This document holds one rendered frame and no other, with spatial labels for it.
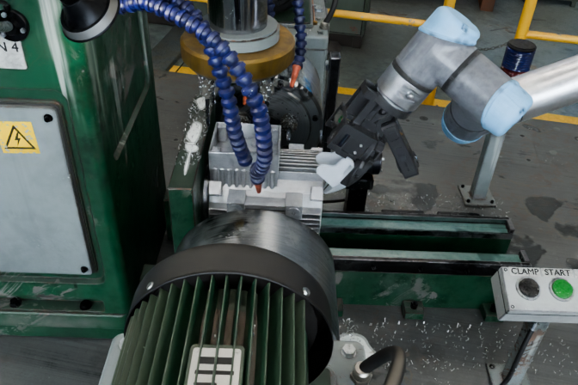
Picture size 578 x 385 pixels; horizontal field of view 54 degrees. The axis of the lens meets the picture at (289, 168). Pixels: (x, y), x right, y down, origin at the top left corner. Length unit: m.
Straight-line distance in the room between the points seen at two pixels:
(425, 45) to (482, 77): 0.09
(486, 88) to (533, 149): 0.97
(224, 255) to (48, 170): 0.47
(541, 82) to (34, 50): 0.75
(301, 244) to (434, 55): 0.33
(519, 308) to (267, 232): 0.39
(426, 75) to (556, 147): 1.03
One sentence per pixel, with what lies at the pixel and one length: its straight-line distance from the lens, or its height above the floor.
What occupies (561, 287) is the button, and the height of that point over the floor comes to 1.07.
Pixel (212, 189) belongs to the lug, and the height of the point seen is 1.08.
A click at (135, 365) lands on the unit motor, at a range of 0.45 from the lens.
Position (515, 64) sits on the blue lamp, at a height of 1.18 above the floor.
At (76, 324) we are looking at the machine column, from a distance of 1.13.
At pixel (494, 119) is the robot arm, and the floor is 1.30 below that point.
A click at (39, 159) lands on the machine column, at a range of 0.89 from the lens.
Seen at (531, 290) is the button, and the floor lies 1.07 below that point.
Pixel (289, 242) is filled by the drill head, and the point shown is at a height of 1.15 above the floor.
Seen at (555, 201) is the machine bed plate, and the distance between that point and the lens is 1.61.
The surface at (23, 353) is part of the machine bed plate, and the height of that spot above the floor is 0.80.
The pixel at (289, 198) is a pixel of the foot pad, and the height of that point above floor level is 1.07.
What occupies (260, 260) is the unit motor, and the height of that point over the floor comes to 1.36.
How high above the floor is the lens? 1.70
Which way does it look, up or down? 36 degrees down
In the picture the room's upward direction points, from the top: 3 degrees clockwise
